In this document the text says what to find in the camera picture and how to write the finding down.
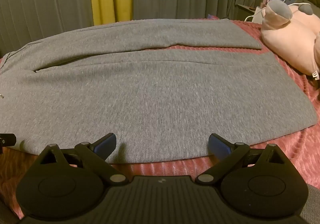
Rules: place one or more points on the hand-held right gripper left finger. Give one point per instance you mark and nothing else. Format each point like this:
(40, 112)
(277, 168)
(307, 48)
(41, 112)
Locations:
(107, 142)

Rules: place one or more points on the grey pants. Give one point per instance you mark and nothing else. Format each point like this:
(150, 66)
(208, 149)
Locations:
(155, 84)

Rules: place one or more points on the pink ribbed blanket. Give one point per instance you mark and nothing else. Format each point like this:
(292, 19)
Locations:
(287, 156)

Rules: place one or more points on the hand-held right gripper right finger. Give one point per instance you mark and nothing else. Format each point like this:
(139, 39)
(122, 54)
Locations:
(218, 144)

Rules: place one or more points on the dark bedside table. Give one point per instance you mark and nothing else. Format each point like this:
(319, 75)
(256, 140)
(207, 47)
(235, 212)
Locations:
(246, 9)

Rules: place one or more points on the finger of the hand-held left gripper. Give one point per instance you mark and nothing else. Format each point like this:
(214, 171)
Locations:
(7, 139)

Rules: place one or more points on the pink plush toy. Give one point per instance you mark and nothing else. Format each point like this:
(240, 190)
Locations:
(287, 33)

